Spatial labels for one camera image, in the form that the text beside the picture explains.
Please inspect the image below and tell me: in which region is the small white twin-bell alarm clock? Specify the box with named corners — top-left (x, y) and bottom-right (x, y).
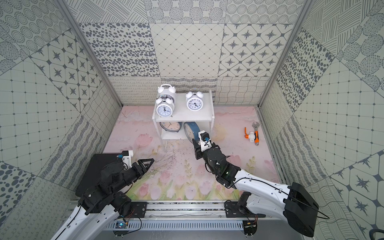
top-left (156, 95), bottom-right (175, 118)

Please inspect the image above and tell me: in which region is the white plastic twin-bell alarm clock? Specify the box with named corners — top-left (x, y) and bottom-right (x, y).
top-left (158, 84), bottom-right (177, 101)

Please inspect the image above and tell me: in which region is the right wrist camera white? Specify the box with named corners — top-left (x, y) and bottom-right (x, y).
top-left (198, 131), bottom-right (212, 152)

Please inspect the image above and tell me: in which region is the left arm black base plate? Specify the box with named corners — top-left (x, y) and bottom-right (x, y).
top-left (120, 202), bottom-right (148, 219)

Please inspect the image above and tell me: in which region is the blue round alarm clock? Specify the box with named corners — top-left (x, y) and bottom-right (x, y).
top-left (184, 122), bottom-right (200, 143)
top-left (160, 122), bottom-right (183, 133)

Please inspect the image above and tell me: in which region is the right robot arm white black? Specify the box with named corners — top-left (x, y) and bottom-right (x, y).
top-left (193, 141), bottom-right (320, 238)

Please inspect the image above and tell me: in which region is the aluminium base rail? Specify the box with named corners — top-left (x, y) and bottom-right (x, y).
top-left (105, 200), bottom-right (288, 235)

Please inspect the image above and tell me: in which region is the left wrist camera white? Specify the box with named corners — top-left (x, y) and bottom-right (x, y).
top-left (117, 150), bottom-right (134, 170)

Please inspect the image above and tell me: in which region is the silver adjustable wrench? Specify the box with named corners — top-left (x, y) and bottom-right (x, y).
top-left (252, 122), bottom-right (260, 146)

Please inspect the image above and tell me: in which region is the green circuit board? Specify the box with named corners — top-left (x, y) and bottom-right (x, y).
top-left (115, 221), bottom-right (128, 229)

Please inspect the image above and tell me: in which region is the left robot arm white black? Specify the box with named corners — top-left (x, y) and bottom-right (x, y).
top-left (52, 159), bottom-right (155, 240)

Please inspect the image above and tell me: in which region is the white two-tier shelf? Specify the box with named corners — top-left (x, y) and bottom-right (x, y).
top-left (152, 91), bottom-right (215, 152)

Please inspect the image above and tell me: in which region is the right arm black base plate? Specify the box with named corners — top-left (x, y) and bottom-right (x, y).
top-left (224, 200), bottom-right (266, 219)

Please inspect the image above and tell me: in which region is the white metal twin-bell alarm clock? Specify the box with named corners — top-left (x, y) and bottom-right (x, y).
top-left (186, 88), bottom-right (204, 112)

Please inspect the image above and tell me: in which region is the orange white tool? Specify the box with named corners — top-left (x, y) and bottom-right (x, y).
top-left (245, 128), bottom-right (255, 143)

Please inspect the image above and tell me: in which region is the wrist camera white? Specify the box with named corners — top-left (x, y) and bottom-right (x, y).
top-left (198, 131), bottom-right (212, 152)
top-left (117, 150), bottom-right (134, 170)

